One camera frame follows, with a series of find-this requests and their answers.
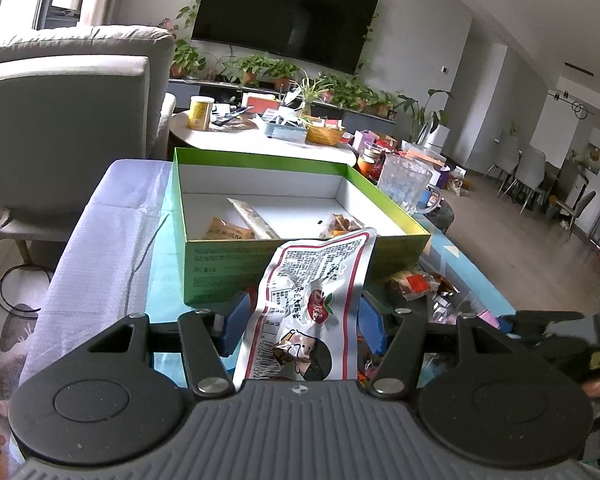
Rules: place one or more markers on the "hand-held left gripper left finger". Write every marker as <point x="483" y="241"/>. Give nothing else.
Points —
<point x="235" y="320"/>

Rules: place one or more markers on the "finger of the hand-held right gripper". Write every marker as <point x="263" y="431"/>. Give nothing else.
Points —
<point x="545" y="321"/>

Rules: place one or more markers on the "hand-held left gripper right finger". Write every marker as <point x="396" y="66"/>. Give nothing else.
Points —
<point x="372" y="325"/>

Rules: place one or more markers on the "green cardboard box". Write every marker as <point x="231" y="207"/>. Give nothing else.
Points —
<point x="220" y="270"/>

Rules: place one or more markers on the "pile of snack packets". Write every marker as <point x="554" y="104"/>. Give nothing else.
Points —
<point x="415" y="282"/>

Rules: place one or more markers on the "white red-label snack bag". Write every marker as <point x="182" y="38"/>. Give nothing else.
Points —
<point x="305" y="270"/>

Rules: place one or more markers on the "yellow peanut snack bag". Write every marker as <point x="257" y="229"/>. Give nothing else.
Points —
<point x="227" y="232"/>

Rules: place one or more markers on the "long beige snack bag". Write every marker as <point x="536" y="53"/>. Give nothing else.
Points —
<point x="252" y="217"/>

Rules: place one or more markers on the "brown clear snack bag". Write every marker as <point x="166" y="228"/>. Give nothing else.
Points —
<point x="340" y="225"/>

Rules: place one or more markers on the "grey dining chair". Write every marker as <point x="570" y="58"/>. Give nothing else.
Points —
<point x="530" y="170"/>
<point x="580" y="207"/>
<point x="505" y="157"/>

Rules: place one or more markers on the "dark round table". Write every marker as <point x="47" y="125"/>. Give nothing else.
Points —
<point x="442" y="215"/>

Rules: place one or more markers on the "lavender cloth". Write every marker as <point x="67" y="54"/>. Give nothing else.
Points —
<point x="95" y="260"/>

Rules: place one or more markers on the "white round table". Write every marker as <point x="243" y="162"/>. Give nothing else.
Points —
<point x="215" y="140"/>

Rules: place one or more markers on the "blue plastic tray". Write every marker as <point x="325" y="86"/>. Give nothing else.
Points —
<point x="285" y="132"/>

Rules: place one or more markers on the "wicker basket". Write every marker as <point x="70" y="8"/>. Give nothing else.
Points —
<point x="325" y="135"/>

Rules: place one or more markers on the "white air purifier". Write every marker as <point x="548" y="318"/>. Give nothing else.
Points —
<point x="437" y="139"/>

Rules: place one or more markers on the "yellow can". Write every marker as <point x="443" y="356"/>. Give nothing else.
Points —
<point x="200" y="112"/>

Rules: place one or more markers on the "large leaf floor plant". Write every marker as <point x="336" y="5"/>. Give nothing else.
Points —
<point x="420" y="110"/>

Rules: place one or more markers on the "spider plant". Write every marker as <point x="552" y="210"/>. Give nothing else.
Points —
<point x="307" y="92"/>

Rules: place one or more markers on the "floral rug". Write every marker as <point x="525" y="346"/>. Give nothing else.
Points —
<point x="0" y="385"/>

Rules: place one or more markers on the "row of potted plants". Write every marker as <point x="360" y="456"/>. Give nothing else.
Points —
<point x="260" y="67"/>

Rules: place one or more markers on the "grey armchair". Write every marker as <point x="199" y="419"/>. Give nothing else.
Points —
<point x="70" y="125"/>

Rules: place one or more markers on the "wall picture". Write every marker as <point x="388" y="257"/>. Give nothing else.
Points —
<point x="592" y="156"/>

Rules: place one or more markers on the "black wall television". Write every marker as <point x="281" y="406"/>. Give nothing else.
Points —
<point x="285" y="5"/>

